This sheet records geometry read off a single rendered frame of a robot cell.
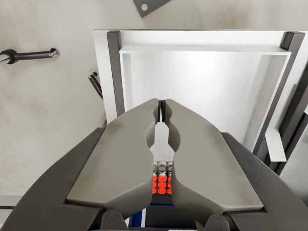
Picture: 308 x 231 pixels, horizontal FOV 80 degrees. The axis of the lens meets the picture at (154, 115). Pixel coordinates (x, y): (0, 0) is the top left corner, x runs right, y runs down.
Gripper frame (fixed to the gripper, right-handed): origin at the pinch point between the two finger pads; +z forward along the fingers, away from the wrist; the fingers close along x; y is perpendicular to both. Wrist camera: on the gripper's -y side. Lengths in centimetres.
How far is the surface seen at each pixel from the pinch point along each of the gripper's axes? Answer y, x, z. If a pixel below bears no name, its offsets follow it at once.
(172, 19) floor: 5, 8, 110
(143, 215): 46.2, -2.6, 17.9
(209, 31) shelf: -1.6, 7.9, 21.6
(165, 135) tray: 20.0, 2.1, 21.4
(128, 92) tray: 9.5, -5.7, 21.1
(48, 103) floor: 64, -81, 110
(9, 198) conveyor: 51, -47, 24
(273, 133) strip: 17.5, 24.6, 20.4
